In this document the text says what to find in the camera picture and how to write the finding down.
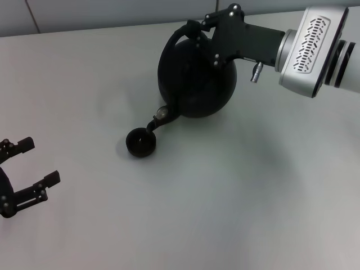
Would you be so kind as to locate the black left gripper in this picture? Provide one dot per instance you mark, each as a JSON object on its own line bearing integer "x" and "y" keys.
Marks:
{"x": 5, "y": 197}

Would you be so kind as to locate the black round teapot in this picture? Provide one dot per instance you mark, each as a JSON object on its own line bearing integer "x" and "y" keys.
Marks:
{"x": 194, "y": 84}

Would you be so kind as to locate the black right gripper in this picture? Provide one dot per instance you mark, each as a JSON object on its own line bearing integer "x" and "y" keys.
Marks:
{"x": 247, "y": 42}

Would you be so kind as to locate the small dark teacup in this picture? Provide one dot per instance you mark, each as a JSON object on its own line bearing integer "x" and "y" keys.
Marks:
{"x": 140, "y": 144}

